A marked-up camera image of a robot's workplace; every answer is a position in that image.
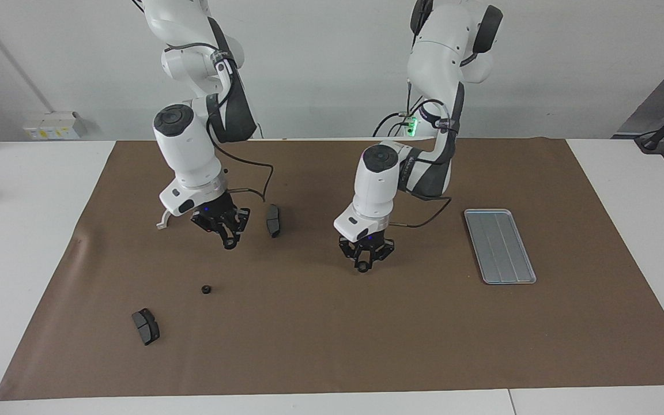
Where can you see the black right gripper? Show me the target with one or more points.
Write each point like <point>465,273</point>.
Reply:
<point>214,213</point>

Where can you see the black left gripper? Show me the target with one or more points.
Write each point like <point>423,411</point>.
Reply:
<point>366,245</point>

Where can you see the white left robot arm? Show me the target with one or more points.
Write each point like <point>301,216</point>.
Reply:
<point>375,184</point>

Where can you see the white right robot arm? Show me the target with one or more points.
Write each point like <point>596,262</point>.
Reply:
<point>188,155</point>

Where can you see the silver metal tray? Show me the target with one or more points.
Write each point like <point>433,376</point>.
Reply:
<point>499,248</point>

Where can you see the dark grey brake pad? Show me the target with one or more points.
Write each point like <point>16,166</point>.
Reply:
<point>146,327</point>
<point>273,222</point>

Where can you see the brown table mat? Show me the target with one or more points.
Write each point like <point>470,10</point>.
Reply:
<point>338,334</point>

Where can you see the white semicircular bracket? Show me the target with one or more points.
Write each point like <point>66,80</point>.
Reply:
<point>162,223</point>

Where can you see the white wall power strip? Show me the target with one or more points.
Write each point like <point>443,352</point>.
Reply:
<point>49,127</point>

